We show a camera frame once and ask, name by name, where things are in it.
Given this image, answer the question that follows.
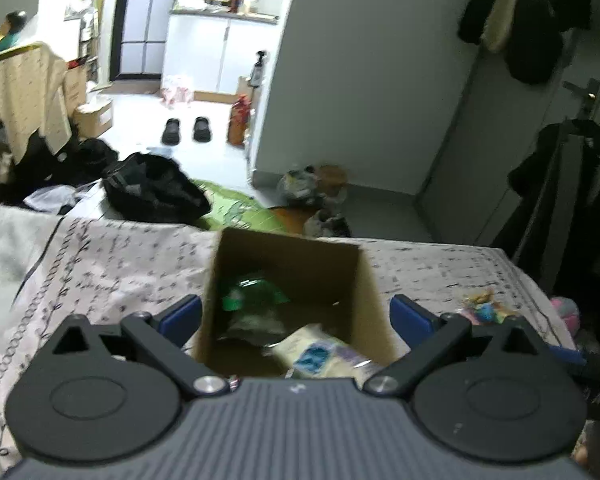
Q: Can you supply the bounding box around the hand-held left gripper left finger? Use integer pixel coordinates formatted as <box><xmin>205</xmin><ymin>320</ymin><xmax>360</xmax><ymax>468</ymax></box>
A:
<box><xmin>50</xmin><ymin>294</ymin><xmax>229</xmax><ymax>401</ymax></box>

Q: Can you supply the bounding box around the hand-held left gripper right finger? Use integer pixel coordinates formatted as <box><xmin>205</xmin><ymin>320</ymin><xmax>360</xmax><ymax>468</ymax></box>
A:
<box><xmin>362</xmin><ymin>294</ymin><xmax>551</xmax><ymax>401</ymax></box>

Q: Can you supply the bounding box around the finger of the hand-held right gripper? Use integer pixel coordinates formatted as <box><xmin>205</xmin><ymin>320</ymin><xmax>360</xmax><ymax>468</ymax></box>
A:
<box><xmin>547</xmin><ymin>344</ymin><xmax>588</xmax><ymax>367</ymax></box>

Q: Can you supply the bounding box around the silver snack packet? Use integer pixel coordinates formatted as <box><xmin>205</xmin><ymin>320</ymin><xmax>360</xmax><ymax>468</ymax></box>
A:
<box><xmin>217</xmin><ymin>310</ymin><xmax>287</xmax><ymax>347</ymax></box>

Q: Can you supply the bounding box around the pile of colourful snack packets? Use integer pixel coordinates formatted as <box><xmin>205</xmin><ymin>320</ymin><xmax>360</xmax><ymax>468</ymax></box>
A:
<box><xmin>455</xmin><ymin>290</ymin><xmax>521</xmax><ymax>326</ymax></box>

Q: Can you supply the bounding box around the dark green snack packet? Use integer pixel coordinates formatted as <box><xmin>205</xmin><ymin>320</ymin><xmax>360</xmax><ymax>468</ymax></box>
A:
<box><xmin>220</xmin><ymin>272</ymin><xmax>291</xmax><ymax>311</ymax></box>

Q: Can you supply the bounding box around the white blue snack packet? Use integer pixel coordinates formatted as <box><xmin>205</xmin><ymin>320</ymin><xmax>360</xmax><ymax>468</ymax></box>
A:
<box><xmin>272</xmin><ymin>324</ymin><xmax>383</xmax><ymax>381</ymax></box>

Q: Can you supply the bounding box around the pink plush toy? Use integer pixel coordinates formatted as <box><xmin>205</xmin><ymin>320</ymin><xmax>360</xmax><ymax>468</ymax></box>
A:
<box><xmin>550</xmin><ymin>296</ymin><xmax>580</xmax><ymax>333</ymax></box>

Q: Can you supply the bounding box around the patterned bed sheet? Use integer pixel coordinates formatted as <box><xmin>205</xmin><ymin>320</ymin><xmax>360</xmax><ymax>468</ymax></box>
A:
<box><xmin>0</xmin><ymin>215</ymin><xmax>581</xmax><ymax>461</ymax></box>

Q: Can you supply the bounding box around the green floor mat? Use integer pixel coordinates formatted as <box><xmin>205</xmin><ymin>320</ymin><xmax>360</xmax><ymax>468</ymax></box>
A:
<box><xmin>192</xmin><ymin>180</ymin><xmax>306</xmax><ymax>236</ymax></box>

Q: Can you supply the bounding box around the black duffel bag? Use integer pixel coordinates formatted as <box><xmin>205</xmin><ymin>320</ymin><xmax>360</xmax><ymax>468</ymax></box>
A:
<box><xmin>102</xmin><ymin>152</ymin><xmax>212</xmax><ymax>223</ymax></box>

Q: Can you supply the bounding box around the black coat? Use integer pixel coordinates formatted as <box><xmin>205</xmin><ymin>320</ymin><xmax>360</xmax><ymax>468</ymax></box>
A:
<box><xmin>490</xmin><ymin>120</ymin><xmax>600</xmax><ymax>301</ymax></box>

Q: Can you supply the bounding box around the brown round bowl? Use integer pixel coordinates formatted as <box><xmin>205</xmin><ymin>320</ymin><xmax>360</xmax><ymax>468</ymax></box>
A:
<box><xmin>315</xmin><ymin>162</ymin><xmax>350</xmax><ymax>196</ymax></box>

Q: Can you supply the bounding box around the tied plastic trash bag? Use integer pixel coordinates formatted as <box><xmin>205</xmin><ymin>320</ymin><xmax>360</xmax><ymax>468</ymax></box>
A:
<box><xmin>277</xmin><ymin>165</ymin><xmax>326</xmax><ymax>208</ymax></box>

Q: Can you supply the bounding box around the white garment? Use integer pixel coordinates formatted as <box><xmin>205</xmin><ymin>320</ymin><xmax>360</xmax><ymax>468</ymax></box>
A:
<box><xmin>24</xmin><ymin>185</ymin><xmax>81</xmax><ymax>213</ymax></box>

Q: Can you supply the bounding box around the black clothes heap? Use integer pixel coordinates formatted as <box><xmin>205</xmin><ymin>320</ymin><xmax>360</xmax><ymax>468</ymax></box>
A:
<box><xmin>15</xmin><ymin>132</ymin><xmax>121</xmax><ymax>201</ymax></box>

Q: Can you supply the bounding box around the grey room door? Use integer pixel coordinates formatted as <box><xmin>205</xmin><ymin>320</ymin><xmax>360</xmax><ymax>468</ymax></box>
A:
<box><xmin>415</xmin><ymin>25</ymin><xmax>600</xmax><ymax>251</ymax></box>

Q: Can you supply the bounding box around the white duvet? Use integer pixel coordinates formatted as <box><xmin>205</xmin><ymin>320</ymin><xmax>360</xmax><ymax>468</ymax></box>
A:
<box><xmin>0</xmin><ymin>202</ymin><xmax>63</xmax><ymax>480</ymax></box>

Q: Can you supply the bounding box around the red plastic jug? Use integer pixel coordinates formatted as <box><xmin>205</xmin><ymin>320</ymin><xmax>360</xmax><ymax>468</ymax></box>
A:
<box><xmin>227</xmin><ymin>95</ymin><xmax>251</xmax><ymax>147</ymax></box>

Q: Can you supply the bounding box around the low cardboard floor box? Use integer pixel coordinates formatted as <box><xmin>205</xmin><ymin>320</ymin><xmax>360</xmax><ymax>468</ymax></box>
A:
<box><xmin>72</xmin><ymin>100</ymin><xmax>115</xmax><ymax>140</ymax></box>

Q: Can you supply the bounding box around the pink plastic pack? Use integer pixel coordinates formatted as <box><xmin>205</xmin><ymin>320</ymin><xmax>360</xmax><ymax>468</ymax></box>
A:
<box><xmin>160</xmin><ymin>76</ymin><xmax>196</xmax><ymax>106</ymax></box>

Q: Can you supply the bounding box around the tall cardboard box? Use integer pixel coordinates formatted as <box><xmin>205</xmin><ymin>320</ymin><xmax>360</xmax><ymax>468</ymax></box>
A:
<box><xmin>62</xmin><ymin>62</ymin><xmax>88</xmax><ymax>121</ymax></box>

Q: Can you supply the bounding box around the black spray bottle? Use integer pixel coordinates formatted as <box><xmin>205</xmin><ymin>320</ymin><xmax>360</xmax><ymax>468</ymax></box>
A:
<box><xmin>250</xmin><ymin>51</ymin><xmax>267</xmax><ymax>88</ymax></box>

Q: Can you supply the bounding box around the white kitchen cabinet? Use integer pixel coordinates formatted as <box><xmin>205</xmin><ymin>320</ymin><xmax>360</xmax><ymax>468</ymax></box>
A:
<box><xmin>162</xmin><ymin>7</ymin><xmax>281</xmax><ymax>96</ymax></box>

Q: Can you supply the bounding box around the dotted cream tablecloth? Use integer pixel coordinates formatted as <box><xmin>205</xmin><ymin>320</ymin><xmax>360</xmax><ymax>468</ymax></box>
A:
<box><xmin>0</xmin><ymin>42</ymin><xmax>73</xmax><ymax>156</ymax></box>

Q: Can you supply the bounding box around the black framed glass door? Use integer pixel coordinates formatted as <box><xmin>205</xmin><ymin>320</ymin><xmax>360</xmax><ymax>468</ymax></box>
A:
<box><xmin>109</xmin><ymin>0</ymin><xmax>181</xmax><ymax>83</ymax></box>

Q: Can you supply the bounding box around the row of kitchen bottles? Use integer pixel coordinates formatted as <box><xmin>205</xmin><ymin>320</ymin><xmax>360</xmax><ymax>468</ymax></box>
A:
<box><xmin>172</xmin><ymin>0</ymin><xmax>261</xmax><ymax>16</ymax></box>

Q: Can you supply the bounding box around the hanging black garment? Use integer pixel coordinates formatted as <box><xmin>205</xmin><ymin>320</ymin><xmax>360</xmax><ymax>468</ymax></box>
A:
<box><xmin>457</xmin><ymin>0</ymin><xmax>593</xmax><ymax>86</ymax></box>

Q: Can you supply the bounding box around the hanging cream garment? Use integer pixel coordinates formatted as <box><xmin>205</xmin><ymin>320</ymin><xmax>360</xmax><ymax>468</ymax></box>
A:
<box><xmin>481</xmin><ymin>0</ymin><xmax>526</xmax><ymax>53</ymax></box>

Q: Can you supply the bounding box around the dark-haired doll figure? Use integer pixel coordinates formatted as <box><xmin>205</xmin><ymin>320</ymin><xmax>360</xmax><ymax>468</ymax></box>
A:
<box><xmin>0</xmin><ymin>10</ymin><xmax>28</xmax><ymax>51</ymax></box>

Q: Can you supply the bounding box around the metal door handle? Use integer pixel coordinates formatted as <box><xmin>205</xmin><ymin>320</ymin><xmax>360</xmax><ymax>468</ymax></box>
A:
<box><xmin>562</xmin><ymin>77</ymin><xmax>600</xmax><ymax>116</ymax></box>

